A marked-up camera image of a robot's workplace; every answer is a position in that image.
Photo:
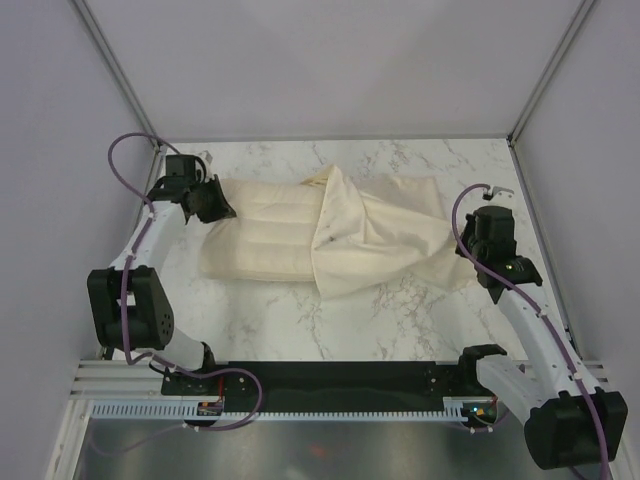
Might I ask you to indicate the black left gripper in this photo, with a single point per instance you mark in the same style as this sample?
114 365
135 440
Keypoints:
221 211

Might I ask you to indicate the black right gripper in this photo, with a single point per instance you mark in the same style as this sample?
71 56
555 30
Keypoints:
471 225

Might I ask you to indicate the cream pillow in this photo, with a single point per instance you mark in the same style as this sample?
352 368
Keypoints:
270 237

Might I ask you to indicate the cream satin pillowcase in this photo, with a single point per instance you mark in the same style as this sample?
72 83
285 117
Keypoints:
379 229

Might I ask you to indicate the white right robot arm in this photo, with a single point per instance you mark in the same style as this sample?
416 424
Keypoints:
569 419

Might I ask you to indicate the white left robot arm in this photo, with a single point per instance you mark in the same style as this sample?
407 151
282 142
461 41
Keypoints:
130 308

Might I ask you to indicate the shiny metal sheet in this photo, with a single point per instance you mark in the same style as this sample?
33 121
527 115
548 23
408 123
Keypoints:
145 449

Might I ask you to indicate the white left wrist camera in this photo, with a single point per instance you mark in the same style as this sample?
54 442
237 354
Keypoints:
206 157

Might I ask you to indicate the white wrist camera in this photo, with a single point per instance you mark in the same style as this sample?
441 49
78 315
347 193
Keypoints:
494 192
206 157

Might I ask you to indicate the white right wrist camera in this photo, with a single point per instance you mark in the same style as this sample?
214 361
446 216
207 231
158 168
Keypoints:
494 192

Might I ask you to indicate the left aluminium frame post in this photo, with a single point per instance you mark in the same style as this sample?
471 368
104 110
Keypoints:
105 51

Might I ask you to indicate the aluminium frame post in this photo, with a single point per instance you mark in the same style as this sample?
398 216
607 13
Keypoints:
570 33
105 51

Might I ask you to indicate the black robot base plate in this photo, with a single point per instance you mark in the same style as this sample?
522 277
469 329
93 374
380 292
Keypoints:
350 402

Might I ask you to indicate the white slotted cable duct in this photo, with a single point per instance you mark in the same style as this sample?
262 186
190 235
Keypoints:
450 410

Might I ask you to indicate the right aluminium frame post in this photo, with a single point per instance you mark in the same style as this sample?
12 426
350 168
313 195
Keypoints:
570 33

